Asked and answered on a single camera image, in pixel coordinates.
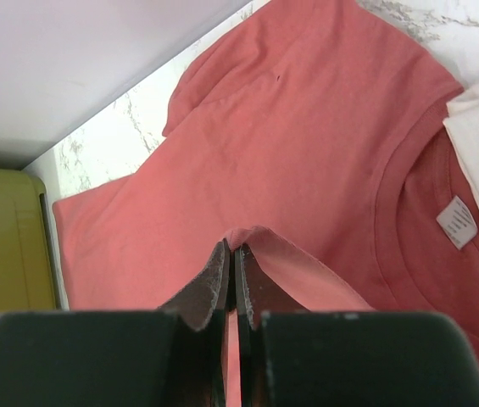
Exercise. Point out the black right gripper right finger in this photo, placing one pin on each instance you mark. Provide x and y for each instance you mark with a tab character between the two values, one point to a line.
255	293

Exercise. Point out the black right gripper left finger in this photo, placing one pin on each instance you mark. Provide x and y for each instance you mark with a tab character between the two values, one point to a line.
198	355

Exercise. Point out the pink t-shirt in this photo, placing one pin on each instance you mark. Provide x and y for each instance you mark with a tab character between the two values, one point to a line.
313	132

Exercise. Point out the olive green plastic bin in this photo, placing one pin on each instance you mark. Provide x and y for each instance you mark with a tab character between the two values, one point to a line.
27	278

